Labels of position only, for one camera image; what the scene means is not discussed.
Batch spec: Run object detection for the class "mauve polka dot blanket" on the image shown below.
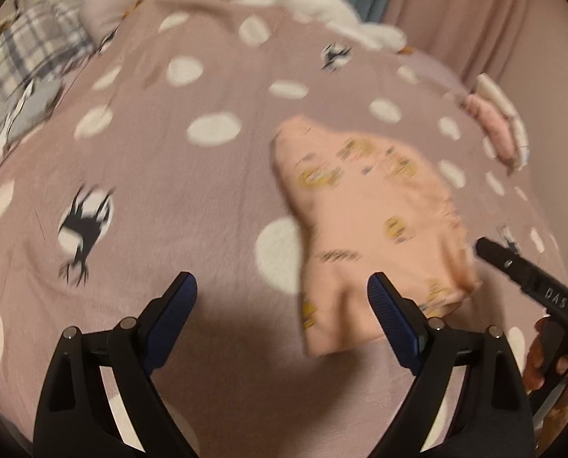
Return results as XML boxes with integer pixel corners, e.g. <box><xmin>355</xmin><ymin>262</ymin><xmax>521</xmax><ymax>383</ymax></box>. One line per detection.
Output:
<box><xmin>0</xmin><ymin>0</ymin><xmax>568</xmax><ymax>458</ymax></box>

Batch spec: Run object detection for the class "person's right hand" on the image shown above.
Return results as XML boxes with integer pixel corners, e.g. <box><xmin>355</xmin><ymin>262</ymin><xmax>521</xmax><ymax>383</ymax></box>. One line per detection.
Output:
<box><xmin>522</xmin><ymin>317</ymin><xmax>568</xmax><ymax>437</ymax></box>

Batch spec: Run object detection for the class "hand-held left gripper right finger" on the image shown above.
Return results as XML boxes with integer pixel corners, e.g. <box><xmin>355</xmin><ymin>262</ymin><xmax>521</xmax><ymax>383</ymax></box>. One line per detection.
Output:
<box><xmin>367</xmin><ymin>272</ymin><xmax>535</xmax><ymax>458</ymax></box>

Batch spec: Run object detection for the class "pink printed long-sleeve shirt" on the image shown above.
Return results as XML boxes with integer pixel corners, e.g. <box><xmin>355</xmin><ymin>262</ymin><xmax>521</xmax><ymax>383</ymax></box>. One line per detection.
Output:
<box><xmin>270</xmin><ymin>114</ymin><xmax>482</xmax><ymax>358</ymax></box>

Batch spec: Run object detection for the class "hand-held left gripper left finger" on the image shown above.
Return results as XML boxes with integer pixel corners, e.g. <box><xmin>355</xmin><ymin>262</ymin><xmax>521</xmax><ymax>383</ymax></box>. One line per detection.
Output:
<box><xmin>33</xmin><ymin>271</ymin><xmax>199</xmax><ymax>458</ymax></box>

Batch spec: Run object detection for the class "pink folded cloth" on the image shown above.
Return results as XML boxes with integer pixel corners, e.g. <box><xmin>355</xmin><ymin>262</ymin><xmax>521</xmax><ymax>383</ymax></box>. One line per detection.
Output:
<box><xmin>462</xmin><ymin>93</ymin><xmax>516</xmax><ymax>163</ymax></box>

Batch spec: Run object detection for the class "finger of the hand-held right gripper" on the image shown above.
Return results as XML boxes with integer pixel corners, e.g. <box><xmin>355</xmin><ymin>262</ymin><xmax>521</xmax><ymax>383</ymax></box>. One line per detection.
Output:
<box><xmin>475</xmin><ymin>237</ymin><xmax>541</xmax><ymax>293</ymax></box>

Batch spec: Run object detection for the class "grey ruffled garment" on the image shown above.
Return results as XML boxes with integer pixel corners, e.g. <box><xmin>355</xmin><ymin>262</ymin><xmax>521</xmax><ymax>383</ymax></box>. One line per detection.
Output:
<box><xmin>0</xmin><ymin>76</ymin><xmax>65</xmax><ymax>177</ymax></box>

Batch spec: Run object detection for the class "white folded cloth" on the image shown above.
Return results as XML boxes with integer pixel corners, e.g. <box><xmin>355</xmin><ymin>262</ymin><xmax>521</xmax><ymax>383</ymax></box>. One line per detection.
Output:
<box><xmin>475</xmin><ymin>73</ymin><xmax>530</xmax><ymax>170</ymax></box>

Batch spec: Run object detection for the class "grey pillow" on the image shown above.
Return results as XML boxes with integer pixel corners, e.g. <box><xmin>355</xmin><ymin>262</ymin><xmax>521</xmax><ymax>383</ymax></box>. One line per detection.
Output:
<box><xmin>81</xmin><ymin>0</ymin><xmax>146</xmax><ymax>34</ymax></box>

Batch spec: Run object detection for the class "grey plaid quilt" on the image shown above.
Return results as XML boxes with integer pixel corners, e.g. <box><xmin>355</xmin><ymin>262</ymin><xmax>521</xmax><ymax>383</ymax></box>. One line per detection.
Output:
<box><xmin>0</xmin><ymin>0</ymin><xmax>96</xmax><ymax>120</ymax></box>

